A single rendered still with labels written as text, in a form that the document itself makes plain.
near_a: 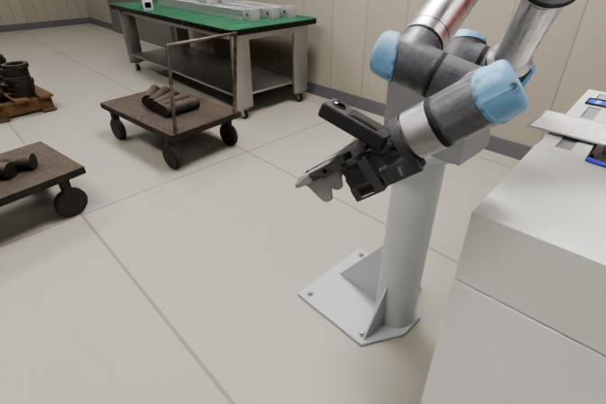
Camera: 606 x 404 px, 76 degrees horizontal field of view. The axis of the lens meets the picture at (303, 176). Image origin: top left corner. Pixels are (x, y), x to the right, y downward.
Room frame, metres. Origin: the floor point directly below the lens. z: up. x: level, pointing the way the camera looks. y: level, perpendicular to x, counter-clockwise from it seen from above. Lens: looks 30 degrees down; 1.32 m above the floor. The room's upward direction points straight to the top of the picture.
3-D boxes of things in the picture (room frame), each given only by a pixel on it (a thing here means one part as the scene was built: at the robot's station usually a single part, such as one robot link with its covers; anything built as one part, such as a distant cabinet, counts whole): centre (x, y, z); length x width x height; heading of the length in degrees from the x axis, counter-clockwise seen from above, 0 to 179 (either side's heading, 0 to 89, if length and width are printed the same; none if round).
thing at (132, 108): (2.82, 1.01, 0.44); 1.11 x 0.65 x 0.88; 53
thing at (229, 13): (4.43, 1.09, 0.47); 2.58 x 1.01 x 0.93; 44
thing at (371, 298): (1.19, -0.31, 0.41); 0.51 x 0.44 x 0.82; 44
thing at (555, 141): (0.93, -0.73, 0.89); 0.55 x 0.09 x 0.14; 137
